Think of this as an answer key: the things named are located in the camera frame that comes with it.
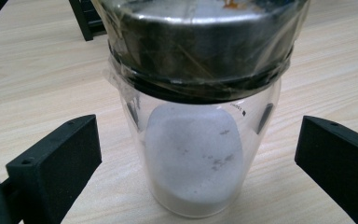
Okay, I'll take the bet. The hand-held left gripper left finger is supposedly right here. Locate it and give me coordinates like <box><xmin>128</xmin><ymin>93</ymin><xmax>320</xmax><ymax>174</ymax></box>
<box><xmin>5</xmin><ymin>114</ymin><xmax>103</xmax><ymax>224</ymax></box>

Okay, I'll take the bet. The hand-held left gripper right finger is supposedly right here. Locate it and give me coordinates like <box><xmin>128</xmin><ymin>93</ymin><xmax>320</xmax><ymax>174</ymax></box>
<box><xmin>294</xmin><ymin>115</ymin><xmax>358</xmax><ymax>224</ymax></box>

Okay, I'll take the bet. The white powder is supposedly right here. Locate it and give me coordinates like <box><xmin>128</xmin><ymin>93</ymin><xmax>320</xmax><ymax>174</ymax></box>
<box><xmin>143</xmin><ymin>102</ymin><xmax>245</xmax><ymax>217</ymax></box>

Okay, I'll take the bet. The black ribbed plastic object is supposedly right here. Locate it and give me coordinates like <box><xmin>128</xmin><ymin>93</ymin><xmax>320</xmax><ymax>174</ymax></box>
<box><xmin>68</xmin><ymin>0</ymin><xmax>107</xmax><ymax>42</ymax></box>

